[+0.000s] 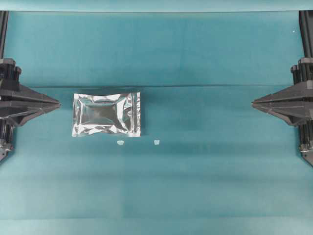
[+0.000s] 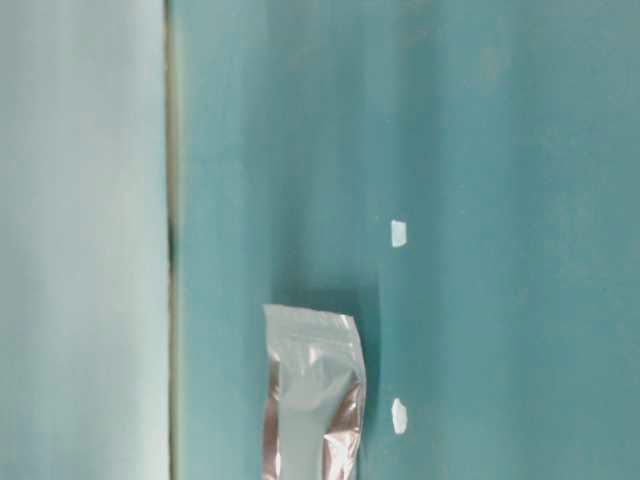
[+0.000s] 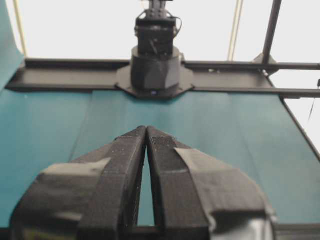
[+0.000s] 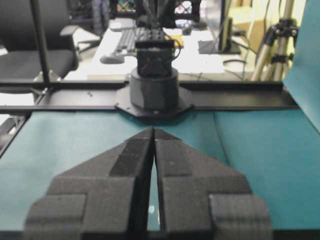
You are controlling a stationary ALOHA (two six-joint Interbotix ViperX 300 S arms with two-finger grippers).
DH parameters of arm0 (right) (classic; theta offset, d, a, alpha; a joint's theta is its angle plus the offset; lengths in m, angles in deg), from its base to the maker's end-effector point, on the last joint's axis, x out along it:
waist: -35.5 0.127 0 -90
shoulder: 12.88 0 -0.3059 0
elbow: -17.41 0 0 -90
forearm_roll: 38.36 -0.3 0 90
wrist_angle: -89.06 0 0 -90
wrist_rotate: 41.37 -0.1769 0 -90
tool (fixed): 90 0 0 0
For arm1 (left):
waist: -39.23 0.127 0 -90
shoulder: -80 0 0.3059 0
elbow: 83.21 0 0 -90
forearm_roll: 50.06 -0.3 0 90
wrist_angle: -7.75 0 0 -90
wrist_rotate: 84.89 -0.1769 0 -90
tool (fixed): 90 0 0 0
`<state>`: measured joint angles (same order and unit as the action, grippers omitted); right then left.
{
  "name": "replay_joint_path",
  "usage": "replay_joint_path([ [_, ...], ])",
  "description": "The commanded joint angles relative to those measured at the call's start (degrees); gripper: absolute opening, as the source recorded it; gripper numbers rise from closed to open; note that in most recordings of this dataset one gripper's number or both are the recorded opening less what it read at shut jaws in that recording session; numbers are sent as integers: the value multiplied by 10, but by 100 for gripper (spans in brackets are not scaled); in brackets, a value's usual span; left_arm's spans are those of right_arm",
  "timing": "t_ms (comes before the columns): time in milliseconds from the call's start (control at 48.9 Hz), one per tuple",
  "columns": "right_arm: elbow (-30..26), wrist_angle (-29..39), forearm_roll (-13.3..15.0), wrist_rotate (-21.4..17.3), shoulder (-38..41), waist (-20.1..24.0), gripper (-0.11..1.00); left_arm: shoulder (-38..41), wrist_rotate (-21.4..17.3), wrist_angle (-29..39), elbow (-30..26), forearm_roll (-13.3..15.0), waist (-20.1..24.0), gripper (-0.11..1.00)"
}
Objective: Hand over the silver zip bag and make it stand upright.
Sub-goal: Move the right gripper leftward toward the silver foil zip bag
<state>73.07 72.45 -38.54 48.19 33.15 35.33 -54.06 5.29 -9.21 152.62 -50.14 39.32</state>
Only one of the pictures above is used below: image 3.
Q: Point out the black aluminium frame rail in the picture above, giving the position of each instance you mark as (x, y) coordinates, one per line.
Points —
(199, 76)

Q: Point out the black upright frame post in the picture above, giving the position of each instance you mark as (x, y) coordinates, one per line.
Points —
(265, 57)

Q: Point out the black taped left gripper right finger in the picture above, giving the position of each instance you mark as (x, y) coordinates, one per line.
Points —
(199, 197)

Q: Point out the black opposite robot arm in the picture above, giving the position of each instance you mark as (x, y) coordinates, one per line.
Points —
(144, 185)

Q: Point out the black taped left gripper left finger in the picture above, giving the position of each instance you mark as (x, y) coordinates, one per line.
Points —
(88, 198)

